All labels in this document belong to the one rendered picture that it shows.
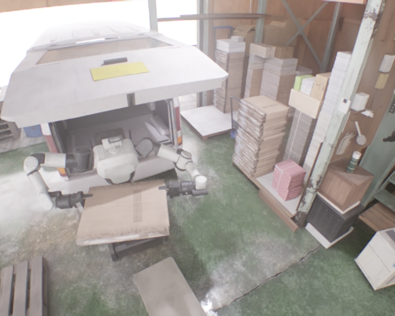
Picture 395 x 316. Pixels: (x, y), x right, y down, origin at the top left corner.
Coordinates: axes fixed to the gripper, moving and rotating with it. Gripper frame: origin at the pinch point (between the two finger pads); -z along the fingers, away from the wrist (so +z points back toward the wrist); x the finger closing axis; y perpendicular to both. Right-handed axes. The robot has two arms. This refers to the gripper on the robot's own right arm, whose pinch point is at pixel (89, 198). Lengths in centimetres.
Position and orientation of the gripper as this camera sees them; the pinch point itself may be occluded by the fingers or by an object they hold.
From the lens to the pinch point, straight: 153.1
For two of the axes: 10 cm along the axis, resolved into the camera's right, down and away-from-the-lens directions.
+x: 0.0, -8.1, -5.9
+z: -9.8, 1.0, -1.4
